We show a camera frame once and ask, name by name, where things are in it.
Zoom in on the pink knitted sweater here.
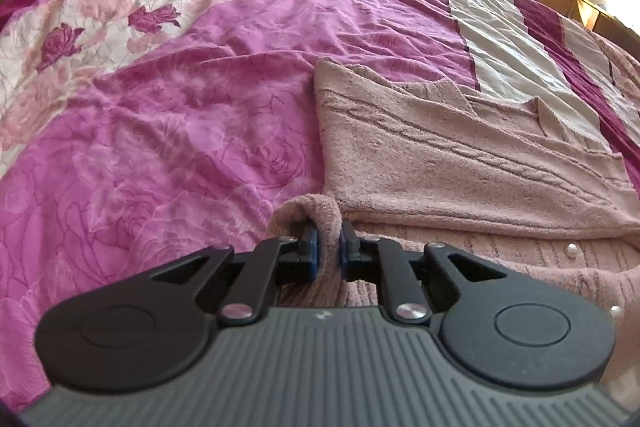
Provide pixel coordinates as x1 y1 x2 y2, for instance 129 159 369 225
269 60 639 381

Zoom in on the pink floral bed quilt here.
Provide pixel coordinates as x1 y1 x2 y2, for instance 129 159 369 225
1 0 639 410

